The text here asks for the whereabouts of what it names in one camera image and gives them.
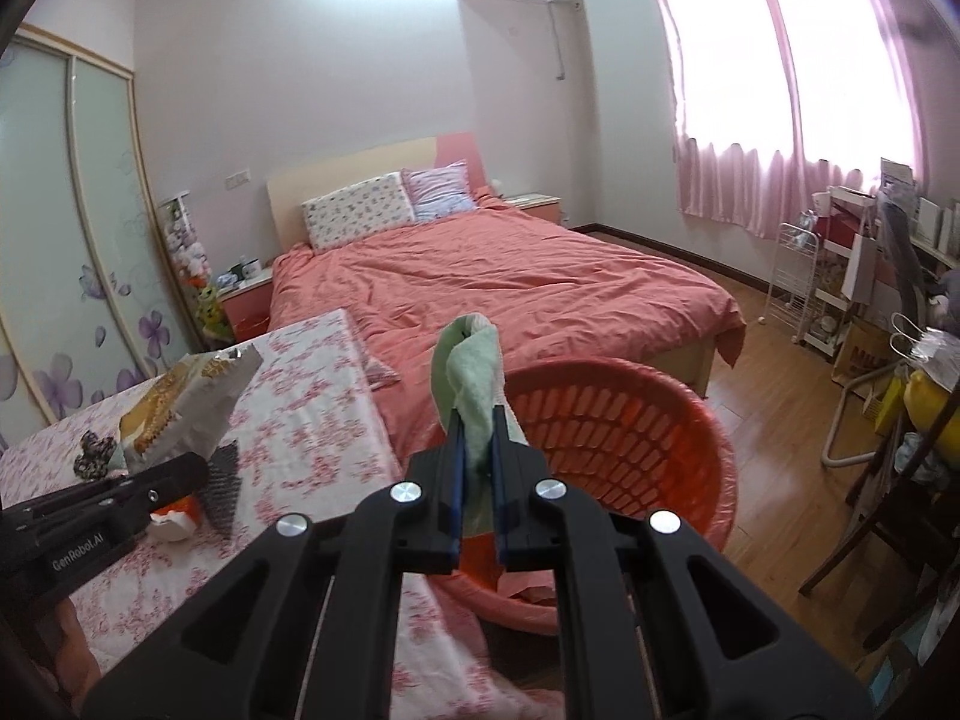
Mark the white metal tube frame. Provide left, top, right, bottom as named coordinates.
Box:
left=821, top=364, right=910, bottom=470

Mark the person's left forearm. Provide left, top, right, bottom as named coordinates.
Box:
left=41, top=596, right=102, bottom=698

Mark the orange white wrapper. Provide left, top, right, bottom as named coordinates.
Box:
left=150, top=495, right=202, bottom=543

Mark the white wire rack cart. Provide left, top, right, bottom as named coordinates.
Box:
left=765, top=221, right=852, bottom=355

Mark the white floral pillow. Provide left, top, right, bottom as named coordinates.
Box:
left=301, top=172, right=416, bottom=252

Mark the black floral scrunchie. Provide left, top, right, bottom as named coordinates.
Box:
left=73, top=431, right=121, bottom=481

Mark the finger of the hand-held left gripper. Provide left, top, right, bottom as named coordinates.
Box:
left=43, top=453, right=210, bottom=542

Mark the white yellow snack bag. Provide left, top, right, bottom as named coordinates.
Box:
left=118, top=345, right=265, bottom=475

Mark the dark wooden chair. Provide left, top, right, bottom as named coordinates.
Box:
left=799, top=390, right=960, bottom=653

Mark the glass floral sliding wardrobe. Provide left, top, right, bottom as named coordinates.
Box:
left=0, top=22, right=197, bottom=451

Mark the salmon bed blanket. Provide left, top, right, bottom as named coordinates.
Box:
left=268, top=195, right=747, bottom=458

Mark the plush toy rack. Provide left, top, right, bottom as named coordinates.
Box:
left=161, top=193, right=233, bottom=342

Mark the white air conditioner pipe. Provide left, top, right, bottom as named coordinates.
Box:
left=551, top=0, right=582, bottom=81

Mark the cardboard box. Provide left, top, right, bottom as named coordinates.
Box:
left=832, top=319, right=901, bottom=391

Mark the beige wooden bed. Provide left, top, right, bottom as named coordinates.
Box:
left=266, top=131, right=747, bottom=402

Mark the white paper bag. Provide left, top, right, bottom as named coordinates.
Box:
left=840, top=229, right=884, bottom=305

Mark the beige pink nightstand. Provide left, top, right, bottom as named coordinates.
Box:
left=502, top=193, right=563, bottom=226

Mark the pink striped pillow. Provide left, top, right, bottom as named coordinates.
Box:
left=401, top=161, right=477, bottom=222

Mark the green towel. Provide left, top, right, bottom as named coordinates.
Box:
left=430, top=313, right=530, bottom=537

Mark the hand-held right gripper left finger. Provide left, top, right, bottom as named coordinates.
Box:
left=81, top=418, right=466, bottom=720

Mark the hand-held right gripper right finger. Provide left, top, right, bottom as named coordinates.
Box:
left=490, top=405, right=875, bottom=720

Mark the orange plastic laundry basket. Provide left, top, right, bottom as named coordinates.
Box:
left=424, top=358, right=740, bottom=635

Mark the pink curtain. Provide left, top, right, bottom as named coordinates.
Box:
left=637, top=0, right=947, bottom=241

